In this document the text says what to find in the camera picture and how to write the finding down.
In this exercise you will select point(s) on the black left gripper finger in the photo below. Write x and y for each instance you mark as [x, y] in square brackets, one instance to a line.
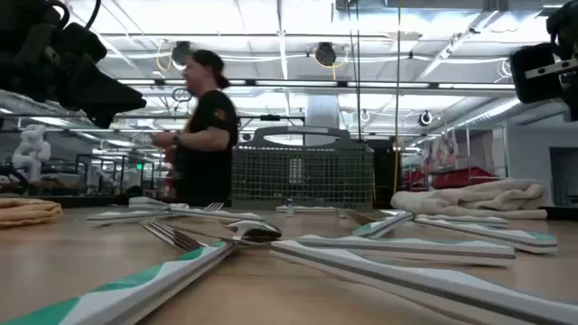
[99, 95]

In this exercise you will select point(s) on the grey mesh silverware basket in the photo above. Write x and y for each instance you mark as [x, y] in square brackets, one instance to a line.
[302, 129]

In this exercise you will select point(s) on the white robot figure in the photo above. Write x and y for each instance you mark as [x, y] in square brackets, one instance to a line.
[31, 151]

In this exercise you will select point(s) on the red bin storage rack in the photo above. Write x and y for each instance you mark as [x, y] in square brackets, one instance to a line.
[456, 178]

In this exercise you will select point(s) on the person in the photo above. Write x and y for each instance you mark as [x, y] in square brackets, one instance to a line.
[212, 149]

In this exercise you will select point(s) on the cream folded towel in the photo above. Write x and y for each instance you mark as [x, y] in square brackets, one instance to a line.
[474, 198]

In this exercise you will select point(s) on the orange folded cloth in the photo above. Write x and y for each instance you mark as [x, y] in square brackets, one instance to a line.
[27, 212]

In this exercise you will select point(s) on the black cabinet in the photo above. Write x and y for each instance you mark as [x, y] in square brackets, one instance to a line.
[384, 180]

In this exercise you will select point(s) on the long ceiling light bar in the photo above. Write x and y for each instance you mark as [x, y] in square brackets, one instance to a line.
[293, 83]

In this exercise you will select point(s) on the white round column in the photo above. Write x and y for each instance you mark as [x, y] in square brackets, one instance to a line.
[323, 113]

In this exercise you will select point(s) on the black workstation frame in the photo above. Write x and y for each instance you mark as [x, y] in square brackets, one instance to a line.
[113, 156]

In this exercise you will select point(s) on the black overhead mount bar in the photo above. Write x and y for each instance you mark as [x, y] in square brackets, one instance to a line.
[270, 117]

